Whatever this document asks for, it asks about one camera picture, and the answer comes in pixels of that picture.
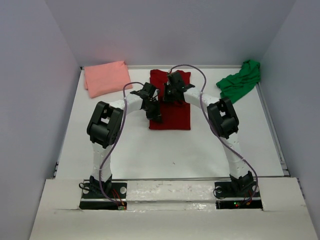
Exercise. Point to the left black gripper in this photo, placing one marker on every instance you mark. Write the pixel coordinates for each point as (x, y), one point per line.
(156, 115)

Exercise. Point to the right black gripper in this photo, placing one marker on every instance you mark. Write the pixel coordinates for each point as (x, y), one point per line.
(166, 96)

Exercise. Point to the red t shirt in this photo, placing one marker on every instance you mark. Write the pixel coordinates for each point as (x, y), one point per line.
(174, 115)

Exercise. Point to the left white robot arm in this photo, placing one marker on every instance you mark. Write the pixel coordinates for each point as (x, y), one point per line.
(105, 128)

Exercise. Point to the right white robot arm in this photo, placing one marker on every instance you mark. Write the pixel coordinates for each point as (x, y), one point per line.
(224, 124)

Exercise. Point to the green t shirt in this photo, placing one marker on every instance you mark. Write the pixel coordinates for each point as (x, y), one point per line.
(236, 86)

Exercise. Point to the folded pink t shirt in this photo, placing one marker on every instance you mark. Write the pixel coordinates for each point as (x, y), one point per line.
(105, 78)

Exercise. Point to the white front cover board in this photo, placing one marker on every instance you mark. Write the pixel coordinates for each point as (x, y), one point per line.
(174, 210)

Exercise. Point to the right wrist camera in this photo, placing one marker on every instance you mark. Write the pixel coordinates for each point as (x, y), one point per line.
(175, 80)

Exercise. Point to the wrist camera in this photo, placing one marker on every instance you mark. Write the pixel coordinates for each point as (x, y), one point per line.
(175, 80)
(148, 91)

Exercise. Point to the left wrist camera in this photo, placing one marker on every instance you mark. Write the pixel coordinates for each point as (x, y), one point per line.
(148, 91)

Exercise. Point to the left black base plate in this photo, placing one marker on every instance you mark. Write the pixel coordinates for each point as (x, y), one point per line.
(93, 199)

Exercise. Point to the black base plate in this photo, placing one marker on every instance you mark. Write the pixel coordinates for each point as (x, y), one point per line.
(228, 199)
(93, 199)

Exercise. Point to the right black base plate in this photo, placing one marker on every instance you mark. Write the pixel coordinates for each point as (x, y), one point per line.
(228, 199)

